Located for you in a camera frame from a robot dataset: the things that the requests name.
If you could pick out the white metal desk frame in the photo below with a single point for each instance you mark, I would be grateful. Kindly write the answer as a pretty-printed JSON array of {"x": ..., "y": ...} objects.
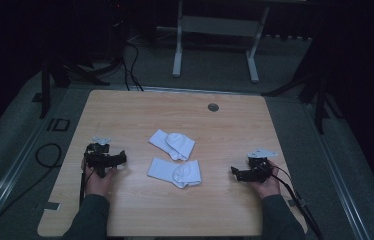
[{"x": 220, "y": 26}]

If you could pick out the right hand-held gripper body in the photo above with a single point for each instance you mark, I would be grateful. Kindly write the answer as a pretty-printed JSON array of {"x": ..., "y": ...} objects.
[{"x": 257, "y": 168}]

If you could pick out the grey metal floor rail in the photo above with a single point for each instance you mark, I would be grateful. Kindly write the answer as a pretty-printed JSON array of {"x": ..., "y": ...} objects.
[
  {"x": 5, "y": 180},
  {"x": 341, "y": 180}
]

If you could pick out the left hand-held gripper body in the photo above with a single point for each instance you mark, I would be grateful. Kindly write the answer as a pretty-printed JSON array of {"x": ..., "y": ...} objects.
[{"x": 99, "y": 158}]

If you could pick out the person's right hand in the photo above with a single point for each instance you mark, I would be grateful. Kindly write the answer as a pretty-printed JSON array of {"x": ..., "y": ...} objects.
[{"x": 269, "y": 186}]

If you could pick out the white sock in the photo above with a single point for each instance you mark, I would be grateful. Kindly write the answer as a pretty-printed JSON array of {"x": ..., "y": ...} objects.
[
  {"x": 175, "y": 172},
  {"x": 175, "y": 144}
]

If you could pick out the black metal stand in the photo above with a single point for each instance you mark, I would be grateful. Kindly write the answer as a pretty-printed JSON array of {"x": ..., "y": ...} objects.
[
  {"x": 320, "y": 100},
  {"x": 46, "y": 86}
]

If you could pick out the grey round table grommet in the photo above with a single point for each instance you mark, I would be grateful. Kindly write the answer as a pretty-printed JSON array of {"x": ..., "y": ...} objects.
[{"x": 213, "y": 107}]

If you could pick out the person's left hand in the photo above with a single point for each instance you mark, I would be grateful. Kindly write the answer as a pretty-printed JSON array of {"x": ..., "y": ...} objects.
[{"x": 99, "y": 184}]

